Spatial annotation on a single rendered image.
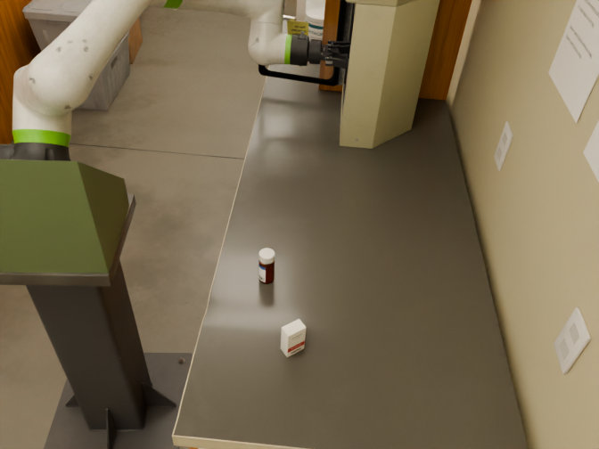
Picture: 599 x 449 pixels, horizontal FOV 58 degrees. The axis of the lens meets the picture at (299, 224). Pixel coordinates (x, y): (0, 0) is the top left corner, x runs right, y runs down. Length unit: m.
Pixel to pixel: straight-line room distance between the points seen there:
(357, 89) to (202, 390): 1.01
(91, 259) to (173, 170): 1.94
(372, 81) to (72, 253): 0.98
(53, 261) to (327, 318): 0.68
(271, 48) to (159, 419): 1.40
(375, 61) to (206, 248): 1.46
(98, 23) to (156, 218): 1.77
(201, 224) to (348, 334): 1.75
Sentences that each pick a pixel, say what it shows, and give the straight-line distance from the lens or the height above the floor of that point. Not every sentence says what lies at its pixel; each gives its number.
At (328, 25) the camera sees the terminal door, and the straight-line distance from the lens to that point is 1.98.
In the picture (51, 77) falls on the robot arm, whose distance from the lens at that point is 1.27.
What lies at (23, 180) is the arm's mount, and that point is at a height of 1.23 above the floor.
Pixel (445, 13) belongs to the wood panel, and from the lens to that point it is 2.05.
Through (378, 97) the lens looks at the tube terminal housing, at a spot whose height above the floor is 1.13.
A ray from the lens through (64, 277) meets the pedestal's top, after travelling 1.47.
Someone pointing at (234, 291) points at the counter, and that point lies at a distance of 1.34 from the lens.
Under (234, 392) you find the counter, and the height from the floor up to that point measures 0.94.
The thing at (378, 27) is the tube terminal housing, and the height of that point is 1.35.
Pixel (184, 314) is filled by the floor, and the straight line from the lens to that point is 2.51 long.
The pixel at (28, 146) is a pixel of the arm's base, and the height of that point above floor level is 1.22.
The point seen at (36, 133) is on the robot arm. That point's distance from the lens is 1.41.
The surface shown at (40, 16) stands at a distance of 3.73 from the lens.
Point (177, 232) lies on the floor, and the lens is 2.88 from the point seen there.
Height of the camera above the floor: 1.97
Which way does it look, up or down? 43 degrees down
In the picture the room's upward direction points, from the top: 4 degrees clockwise
